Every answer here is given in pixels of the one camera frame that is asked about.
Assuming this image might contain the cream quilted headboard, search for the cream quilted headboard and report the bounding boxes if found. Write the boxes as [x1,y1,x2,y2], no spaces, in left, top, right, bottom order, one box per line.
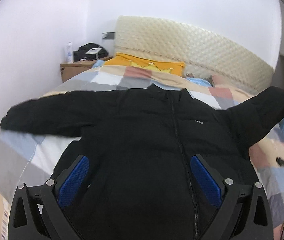
[114,16,274,94]

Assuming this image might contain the white device on bag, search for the white device on bag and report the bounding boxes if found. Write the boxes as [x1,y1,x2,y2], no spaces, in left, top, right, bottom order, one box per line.
[85,47,102,55]

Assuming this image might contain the checkered patchwork duvet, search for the checkered patchwork duvet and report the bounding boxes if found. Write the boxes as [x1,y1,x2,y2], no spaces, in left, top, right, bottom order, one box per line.
[0,66,284,239]

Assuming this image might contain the pink pillow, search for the pink pillow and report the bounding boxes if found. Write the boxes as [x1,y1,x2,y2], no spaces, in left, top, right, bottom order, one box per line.
[211,74,234,87]

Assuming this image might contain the black puffer jacket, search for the black puffer jacket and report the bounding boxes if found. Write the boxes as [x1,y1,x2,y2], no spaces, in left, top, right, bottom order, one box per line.
[0,86,284,239]

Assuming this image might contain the white spray bottle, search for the white spray bottle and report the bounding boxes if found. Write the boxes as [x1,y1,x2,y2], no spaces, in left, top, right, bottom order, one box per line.
[66,42,73,63]

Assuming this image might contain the grey wall socket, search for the grey wall socket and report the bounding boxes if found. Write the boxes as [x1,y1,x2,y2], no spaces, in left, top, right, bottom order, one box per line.
[102,32,115,40]

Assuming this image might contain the wooden nightstand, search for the wooden nightstand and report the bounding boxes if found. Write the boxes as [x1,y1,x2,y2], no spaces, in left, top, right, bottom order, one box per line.
[60,56,113,83]

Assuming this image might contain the light blue pillow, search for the light blue pillow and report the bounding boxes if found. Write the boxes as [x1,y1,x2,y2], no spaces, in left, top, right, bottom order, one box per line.
[186,77,212,87]

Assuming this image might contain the black bag on nightstand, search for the black bag on nightstand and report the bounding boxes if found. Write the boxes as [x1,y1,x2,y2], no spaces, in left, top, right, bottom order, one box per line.
[73,43,109,61]

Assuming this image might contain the yellow crown pillow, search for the yellow crown pillow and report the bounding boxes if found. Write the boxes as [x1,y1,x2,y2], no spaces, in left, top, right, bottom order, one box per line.
[104,53,185,76]

